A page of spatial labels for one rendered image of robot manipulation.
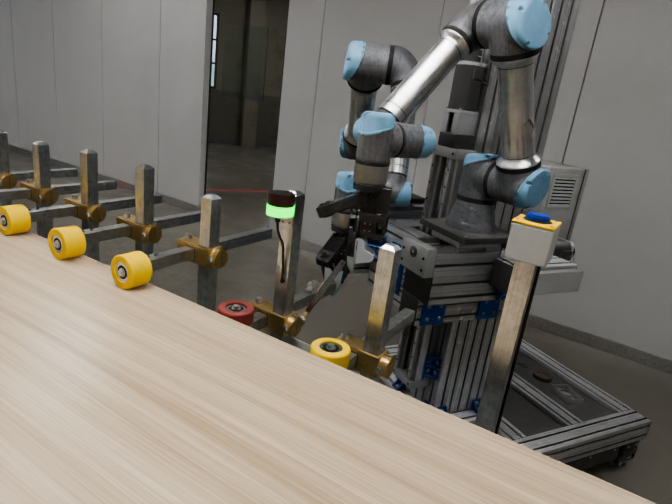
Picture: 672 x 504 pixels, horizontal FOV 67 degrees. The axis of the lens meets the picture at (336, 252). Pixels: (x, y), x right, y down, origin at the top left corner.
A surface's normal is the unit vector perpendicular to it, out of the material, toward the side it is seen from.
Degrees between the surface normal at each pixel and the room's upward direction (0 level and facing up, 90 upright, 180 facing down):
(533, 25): 83
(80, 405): 0
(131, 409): 0
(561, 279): 90
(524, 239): 90
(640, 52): 90
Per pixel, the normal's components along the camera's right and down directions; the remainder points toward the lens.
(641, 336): -0.55, 0.18
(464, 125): 0.43, 0.32
